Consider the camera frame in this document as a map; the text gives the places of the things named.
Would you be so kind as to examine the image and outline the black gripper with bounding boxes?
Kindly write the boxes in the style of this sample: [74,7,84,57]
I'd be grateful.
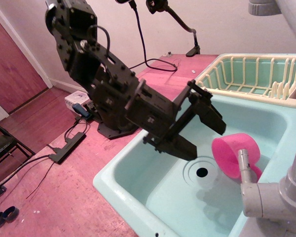
[125,79,226,160]

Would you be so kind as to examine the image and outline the pink plastic cup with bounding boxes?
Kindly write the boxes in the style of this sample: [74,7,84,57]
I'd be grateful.
[212,133,262,179]

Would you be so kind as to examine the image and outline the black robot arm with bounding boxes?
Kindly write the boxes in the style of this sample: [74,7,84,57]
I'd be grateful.
[45,0,226,160]

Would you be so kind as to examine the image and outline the teal toy sink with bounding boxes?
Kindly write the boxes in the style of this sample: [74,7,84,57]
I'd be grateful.
[92,53,296,237]

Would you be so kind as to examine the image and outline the cream dish rack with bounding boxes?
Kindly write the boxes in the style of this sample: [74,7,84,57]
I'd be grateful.
[196,53,296,108]

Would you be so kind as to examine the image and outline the white cardboard box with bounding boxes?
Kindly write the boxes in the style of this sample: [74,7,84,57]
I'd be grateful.
[65,91,90,115]

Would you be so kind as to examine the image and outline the blue adapter dongle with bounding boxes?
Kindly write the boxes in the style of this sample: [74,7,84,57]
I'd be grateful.
[72,103,91,119]

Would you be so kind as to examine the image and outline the black usb hub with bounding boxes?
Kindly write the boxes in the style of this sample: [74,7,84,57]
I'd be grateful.
[48,132,86,165]

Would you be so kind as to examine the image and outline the grey pipe faucet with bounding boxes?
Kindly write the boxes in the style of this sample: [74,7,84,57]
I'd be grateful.
[238,0,296,237]

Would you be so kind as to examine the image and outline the wooden door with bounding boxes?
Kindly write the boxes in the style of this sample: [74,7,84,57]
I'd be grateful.
[0,24,48,114]

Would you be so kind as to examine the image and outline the black metal chair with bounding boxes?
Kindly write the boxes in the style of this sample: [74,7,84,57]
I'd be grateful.
[0,126,36,196]

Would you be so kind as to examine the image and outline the black gooseneck camera stand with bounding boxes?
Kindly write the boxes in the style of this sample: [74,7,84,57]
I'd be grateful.
[146,0,200,57]

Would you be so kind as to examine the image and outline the black hanging cable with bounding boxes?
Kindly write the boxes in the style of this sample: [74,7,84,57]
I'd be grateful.
[116,0,178,72]

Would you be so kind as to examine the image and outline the thin black wire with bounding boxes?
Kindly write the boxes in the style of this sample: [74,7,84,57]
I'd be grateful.
[26,161,55,199]

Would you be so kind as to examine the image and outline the black thick floor cable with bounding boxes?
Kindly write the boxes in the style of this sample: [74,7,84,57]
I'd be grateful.
[0,154,52,192]

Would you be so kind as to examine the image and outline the black ring right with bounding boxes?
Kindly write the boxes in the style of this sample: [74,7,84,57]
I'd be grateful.
[2,205,20,223]

